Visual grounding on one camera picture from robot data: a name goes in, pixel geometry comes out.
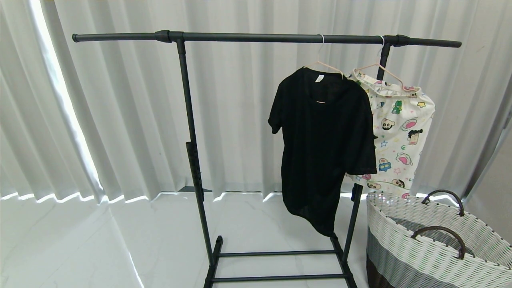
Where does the black clothes rack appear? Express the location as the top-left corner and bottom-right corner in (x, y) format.
(72, 30), (462, 288)

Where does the white curtain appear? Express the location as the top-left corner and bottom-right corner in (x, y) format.
(0, 0), (512, 204)

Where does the white laundry basket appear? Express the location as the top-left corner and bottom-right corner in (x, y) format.
(366, 189), (512, 288)

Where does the pink clothes hanger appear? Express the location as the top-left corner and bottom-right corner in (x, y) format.
(303, 34), (345, 104)
(354, 36), (417, 92)

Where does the black garment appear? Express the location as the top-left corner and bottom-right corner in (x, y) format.
(268, 67), (378, 237)

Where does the cream printed garment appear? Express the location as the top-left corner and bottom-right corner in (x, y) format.
(344, 69), (436, 200)

